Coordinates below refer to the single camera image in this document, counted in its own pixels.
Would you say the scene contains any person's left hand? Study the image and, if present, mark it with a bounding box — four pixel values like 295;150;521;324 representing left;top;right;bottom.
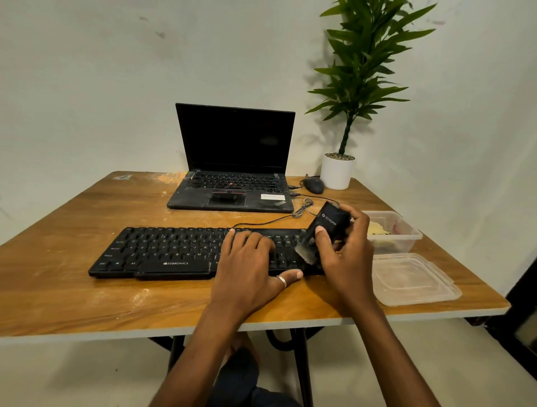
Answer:
209;228;304;322

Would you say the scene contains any person's right hand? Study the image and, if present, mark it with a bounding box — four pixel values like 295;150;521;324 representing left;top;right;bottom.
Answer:
315;204;376;313

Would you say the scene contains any black cleaning brush device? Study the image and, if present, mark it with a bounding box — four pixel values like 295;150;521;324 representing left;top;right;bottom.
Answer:
295;201;352;266

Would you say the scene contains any black computer keyboard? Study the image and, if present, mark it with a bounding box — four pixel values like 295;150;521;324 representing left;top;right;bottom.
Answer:
88;227;326;280

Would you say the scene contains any person's right forearm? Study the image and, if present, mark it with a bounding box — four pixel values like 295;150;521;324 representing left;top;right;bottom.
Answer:
349;306;442;407

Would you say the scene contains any person's left forearm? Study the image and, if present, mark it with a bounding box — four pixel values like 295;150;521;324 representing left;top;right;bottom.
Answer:
149;302;249;407

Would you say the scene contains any black computer mouse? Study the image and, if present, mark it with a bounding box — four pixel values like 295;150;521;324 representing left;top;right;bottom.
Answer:
301;177;326;195

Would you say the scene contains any white plant pot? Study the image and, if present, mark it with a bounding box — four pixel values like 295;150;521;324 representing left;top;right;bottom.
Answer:
320;153;356;191

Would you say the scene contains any clear plastic container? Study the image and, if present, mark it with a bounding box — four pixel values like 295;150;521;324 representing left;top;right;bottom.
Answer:
362;211;423;255

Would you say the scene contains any black laptop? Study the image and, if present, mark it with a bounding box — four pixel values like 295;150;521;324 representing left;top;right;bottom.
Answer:
166;103;296;214

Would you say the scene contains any clear plastic lid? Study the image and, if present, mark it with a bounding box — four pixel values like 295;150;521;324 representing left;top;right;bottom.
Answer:
372;253;463;307

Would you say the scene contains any person's leg in dark trousers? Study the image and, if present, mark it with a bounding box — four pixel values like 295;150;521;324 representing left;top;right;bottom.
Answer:
212;333;301;407

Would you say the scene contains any green artificial plant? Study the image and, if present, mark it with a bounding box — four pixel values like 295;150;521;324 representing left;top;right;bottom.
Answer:
305;0;438;157

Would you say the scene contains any black keyboard cable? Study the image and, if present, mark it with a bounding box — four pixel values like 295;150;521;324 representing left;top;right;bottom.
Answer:
232;193;315;230

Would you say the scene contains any black mouse cable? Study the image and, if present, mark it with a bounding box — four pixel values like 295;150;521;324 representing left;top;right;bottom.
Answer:
287;174;341;208

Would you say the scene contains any black furniture frame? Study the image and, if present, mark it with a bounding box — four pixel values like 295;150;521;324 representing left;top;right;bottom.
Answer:
465;256;537;380

